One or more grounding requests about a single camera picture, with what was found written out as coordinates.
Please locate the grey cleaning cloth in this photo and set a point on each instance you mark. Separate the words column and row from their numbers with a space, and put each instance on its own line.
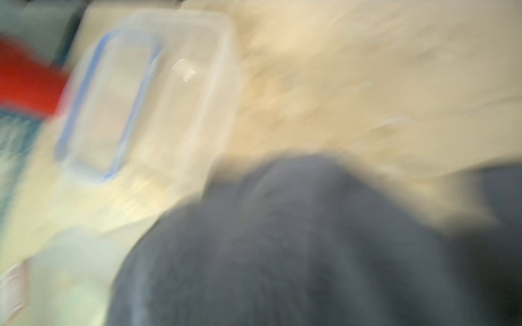
column 302, row 240

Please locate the blue-rimmed clear lunch box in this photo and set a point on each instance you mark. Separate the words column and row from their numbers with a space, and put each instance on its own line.
column 195, row 98

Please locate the blue-rimmed clear lid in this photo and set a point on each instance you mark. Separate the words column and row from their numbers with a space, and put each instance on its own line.
column 104, row 102

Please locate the green-rimmed lunch box lid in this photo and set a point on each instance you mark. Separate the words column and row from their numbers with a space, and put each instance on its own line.
column 70, row 278

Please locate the red pencil cup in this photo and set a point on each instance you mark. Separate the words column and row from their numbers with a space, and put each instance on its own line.
column 28, row 85

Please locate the small red white card box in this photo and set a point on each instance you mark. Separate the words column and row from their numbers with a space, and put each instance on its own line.
column 14, row 291

